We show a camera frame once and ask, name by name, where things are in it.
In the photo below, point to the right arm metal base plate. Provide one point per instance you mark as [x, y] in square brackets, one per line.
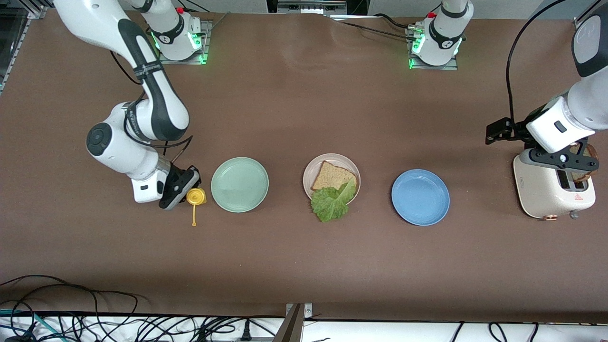
[164, 59]

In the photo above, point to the dark metal frame equipment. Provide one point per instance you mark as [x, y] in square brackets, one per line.
[311, 5]

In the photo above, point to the cream white toaster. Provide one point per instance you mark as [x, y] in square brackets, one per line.
[539, 190]

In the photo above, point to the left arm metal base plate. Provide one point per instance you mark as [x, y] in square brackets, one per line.
[451, 66]

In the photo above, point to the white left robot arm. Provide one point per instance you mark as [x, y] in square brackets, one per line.
[589, 99]

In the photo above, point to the blue plate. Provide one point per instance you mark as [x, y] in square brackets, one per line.
[420, 197]

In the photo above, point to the mint green plate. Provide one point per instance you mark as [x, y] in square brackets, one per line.
[240, 185]

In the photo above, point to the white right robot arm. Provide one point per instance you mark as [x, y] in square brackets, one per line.
[118, 156]

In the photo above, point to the brown bread slice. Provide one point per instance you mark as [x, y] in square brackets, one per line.
[593, 154]
[330, 176]

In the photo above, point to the yellow mustard squeeze bottle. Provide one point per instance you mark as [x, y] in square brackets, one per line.
[196, 196]

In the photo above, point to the aluminium frame rail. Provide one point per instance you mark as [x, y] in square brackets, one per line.
[586, 16]
[19, 52]

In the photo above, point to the grey metal bracket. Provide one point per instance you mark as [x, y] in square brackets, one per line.
[292, 327]

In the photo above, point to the beige plate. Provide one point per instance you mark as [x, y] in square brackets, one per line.
[344, 160]

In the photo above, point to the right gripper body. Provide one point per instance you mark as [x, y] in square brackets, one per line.
[179, 183]

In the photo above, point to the black power plug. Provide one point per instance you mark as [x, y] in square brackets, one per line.
[245, 332]

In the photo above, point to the green lettuce leaf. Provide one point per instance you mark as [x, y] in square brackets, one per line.
[330, 206]

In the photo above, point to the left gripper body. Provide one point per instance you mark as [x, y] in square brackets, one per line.
[518, 129]

